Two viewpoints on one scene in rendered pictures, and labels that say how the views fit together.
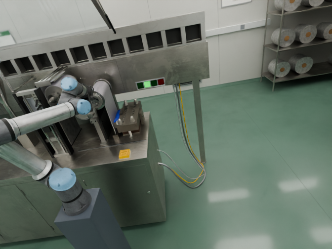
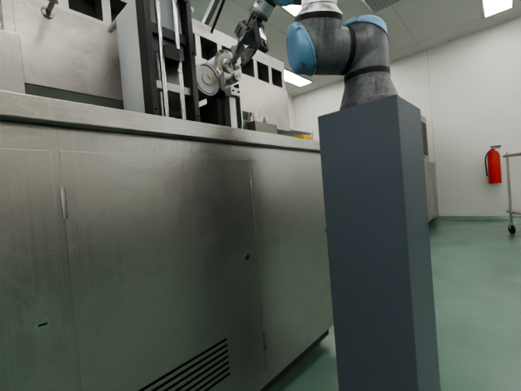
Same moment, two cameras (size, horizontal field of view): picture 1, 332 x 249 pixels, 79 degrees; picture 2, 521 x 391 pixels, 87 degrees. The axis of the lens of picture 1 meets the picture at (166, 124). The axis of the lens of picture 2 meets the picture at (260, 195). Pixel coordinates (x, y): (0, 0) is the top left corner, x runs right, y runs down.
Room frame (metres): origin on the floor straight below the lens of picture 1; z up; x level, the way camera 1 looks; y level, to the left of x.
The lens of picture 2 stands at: (0.57, 1.35, 0.71)
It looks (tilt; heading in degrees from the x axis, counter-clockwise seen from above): 1 degrees down; 308
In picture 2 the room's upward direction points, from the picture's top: 5 degrees counter-clockwise
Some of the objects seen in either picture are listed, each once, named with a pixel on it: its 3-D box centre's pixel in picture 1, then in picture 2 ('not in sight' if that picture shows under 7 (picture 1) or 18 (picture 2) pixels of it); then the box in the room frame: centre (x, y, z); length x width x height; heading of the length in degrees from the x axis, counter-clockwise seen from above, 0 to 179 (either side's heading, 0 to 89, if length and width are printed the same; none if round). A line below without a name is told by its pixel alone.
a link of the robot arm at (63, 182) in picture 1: (64, 183); (362, 50); (0.78, 0.58, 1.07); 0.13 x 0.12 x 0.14; 50
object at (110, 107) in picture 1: (111, 108); (223, 110); (1.48, 0.40, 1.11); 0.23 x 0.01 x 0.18; 176
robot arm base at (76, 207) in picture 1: (74, 197); (367, 94); (0.78, 0.57, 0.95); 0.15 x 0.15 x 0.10
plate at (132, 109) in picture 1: (130, 115); (237, 136); (1.52, 0.28, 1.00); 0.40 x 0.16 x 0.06; 176
